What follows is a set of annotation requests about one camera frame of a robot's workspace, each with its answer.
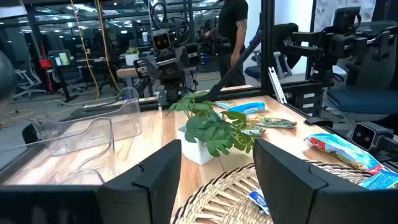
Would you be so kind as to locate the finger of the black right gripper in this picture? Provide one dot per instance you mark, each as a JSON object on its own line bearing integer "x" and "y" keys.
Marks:
{"x": 141, "y": 68}
{"x": 193, "y": 54}

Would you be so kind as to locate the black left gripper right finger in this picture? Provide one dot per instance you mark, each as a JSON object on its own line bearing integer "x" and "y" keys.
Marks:
{"x": 295, "y": 193}

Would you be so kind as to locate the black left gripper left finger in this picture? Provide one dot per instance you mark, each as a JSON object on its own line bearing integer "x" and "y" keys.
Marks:
{"x": 149, "y": 186}

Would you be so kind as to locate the blue white granola bar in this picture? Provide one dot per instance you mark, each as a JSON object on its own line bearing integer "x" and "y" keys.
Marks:
{"x": 259, "y": 200}

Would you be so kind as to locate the blue red granola bar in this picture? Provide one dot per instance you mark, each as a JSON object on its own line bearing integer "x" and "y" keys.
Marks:
{"x": 342, "y": 152}
{"x": 381, "y": 180}

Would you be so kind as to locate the red snack packet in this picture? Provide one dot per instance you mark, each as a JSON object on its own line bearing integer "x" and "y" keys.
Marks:
{"x": 273, "y": 122}

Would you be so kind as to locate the blue packet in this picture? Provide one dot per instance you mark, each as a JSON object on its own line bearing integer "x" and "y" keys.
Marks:
{"x": 253, "y": 131}

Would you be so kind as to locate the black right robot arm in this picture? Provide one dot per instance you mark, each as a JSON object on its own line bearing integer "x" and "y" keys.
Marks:
{"x": 172, "y": 91}

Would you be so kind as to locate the small potted background plant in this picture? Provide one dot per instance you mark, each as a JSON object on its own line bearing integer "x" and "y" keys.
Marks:
{"x": 131, "y": 56}

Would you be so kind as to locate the wooden background table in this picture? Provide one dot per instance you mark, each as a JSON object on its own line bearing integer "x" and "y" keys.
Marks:
{"x": 126, "y": 72}

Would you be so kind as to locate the person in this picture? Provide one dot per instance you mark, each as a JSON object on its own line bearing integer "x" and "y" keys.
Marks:
{"x": 231, "y": 31}

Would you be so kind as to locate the clear plastic bin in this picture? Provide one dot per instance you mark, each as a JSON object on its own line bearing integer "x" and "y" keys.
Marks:
{"x": 124, "y": 118}
{"x": 37, "y": 168}
{"x": 77, "y": 137}

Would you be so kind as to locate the white square plant pot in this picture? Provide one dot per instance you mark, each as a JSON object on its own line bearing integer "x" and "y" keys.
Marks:
{"x": 194, "y": 152}

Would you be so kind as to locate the round woven wicker placemat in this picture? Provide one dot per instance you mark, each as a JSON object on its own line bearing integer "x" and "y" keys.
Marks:
{"x": 224, "y": 199}

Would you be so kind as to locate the green artificial leafy plant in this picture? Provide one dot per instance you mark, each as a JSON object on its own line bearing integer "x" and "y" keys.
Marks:
{"x": 214, "y": 130}

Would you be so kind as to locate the black standing desk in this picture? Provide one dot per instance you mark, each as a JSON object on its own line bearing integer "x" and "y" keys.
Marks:
{"x": 62, "y": 70}

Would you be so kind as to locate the black control box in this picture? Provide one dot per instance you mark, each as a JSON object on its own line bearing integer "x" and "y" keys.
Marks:
{"x": 306, "y": 99}

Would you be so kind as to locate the red object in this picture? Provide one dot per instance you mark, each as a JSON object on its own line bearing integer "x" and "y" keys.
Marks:
{"x": 46, "y": 63}

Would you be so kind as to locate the blue seat office chair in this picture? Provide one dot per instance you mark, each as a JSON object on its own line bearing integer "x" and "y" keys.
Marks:
{"x": 357, "y": 101}

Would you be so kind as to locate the white office chair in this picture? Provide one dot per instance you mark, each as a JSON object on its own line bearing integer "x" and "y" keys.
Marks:
{"x": 29, "y": 82}

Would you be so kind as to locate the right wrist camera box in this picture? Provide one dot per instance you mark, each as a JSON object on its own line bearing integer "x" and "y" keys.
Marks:
{"x": 161, "y": 40}

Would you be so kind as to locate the black diagonal frame brace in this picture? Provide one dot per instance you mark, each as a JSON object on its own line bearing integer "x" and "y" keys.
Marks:
{"x": 236, "y": 62}

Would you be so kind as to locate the black frame post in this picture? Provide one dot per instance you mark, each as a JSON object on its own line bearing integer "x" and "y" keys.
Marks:
{"x": 268, "y": 46}

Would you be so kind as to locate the black table-level camera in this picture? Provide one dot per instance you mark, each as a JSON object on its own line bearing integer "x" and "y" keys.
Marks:
{"x": 363, "y": 137}

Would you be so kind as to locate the silver aluminium bracket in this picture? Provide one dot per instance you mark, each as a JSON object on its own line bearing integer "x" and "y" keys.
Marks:
{"x": 276, "y": 85}

